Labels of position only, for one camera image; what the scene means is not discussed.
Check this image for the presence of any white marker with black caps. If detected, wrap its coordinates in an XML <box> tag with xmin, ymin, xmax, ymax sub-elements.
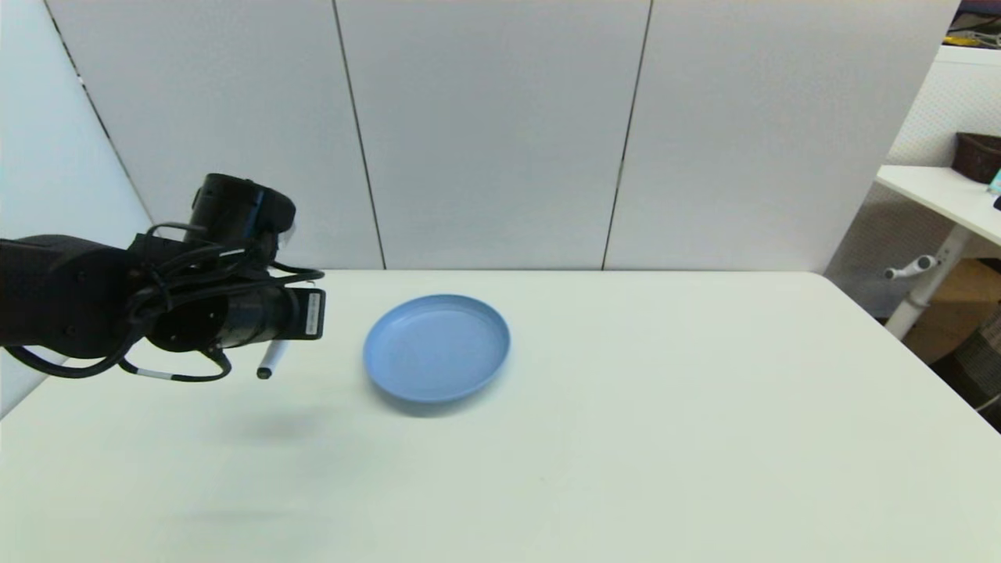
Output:
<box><xmin>257</xmin><ymin>339</ymin><xmax>291</xmax><ymax>381</ymax></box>

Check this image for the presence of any blue round plate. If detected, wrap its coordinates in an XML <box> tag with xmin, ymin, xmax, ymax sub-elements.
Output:
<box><xmin>363</xmin><ymin>294</ymin><xmax>511</xmax><ymax>404</ymax></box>

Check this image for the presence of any white table leg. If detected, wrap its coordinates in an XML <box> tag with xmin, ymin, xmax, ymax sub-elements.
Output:
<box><xmin>885</xmin><ymin>225</ymin><xmax>974</xmax><ymax>341</ymax></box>

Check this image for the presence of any white side table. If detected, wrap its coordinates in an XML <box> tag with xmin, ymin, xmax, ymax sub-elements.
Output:
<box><xmin>875</xmin><ymin>164</ymin><xmax>1001</xmax><ymax>247</ymax></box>

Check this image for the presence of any brown cardboard box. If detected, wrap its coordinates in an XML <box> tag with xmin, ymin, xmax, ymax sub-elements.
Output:
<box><xmin>903</xmin><ymin>258</ymin><xmax>1001</xmax><ymax>364</ymax></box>

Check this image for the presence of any dark mesh bin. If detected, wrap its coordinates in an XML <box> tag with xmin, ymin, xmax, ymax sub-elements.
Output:
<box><xmin>931</xmin><ymin>328</ymin><xmax>1001</xmax><ymax>435</ymax></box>

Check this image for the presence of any white perforated panel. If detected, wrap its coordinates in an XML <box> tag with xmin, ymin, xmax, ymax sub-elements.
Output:
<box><xmin>825</xmin><ymin>45</ymin><xmax>1001</xmax><ymax>320</ymax></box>

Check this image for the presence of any dark brown basket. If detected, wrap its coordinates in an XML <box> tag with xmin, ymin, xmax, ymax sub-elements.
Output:
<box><xmin>952</xmin><ymin>131</ymin><xmax>1001</xmax><ymax>184</ymax></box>

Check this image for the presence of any black cable with white tape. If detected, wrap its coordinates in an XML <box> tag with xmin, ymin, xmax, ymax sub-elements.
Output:
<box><xmin>4</xmin><ymin>344</ymin><xmax>233</xmax><ymax>384</ymax></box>

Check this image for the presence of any white crank handle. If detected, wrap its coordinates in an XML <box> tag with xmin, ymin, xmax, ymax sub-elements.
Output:
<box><xmin>885</xmin><ymin>254</ymin><xmax>938</xmax><ymax>280</ymax></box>

